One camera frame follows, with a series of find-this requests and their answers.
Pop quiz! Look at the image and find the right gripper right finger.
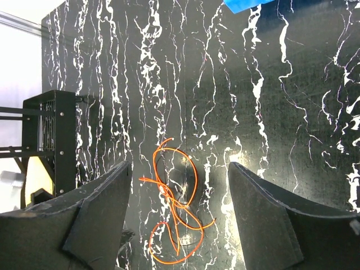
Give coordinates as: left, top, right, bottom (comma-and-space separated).
228, 162, 359, 269

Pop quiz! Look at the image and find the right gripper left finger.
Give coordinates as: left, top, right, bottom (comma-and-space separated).
1, 161, 132, 269

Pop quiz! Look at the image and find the blue plastic bin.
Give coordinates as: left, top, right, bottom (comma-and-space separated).
223, 0, 273, 14

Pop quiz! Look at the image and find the black wire dish rack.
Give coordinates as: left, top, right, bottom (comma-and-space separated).
1, 90, 77, 199

